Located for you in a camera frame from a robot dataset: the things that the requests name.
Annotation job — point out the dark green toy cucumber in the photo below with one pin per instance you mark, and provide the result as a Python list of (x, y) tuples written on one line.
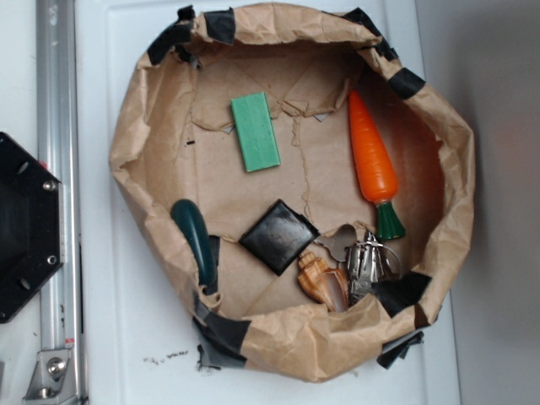
[(188, 218)]

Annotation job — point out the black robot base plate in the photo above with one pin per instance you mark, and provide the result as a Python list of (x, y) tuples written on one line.
[(30, 227)]

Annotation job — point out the brown paper bag bin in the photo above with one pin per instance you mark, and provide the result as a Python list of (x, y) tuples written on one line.
[(176, 139)]

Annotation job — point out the brown seashell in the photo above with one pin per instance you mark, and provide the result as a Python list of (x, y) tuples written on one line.
[(328, 286)]

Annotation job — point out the silver key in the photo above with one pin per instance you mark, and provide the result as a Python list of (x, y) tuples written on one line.
[(339, 243)]

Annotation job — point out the orange toy carrot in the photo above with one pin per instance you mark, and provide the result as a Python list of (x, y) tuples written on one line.
[(375, 172)]

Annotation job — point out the black square box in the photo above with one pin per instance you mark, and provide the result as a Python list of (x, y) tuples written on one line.
[(279, 236)]

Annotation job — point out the green rectangular block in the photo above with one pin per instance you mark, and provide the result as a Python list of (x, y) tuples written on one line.
[(255, 132)]

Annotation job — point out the aluminium extrusion rail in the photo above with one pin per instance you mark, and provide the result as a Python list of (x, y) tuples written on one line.
[(61, 299)]

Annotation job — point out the metal corner bracket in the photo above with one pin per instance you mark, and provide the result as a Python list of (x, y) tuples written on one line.
[(53, 379)]

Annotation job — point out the white tray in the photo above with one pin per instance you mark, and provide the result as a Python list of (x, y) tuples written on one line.
[(141, 346)]

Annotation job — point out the silver metal keychain tool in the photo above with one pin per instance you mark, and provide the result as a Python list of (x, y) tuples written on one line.
[(369, 262)]

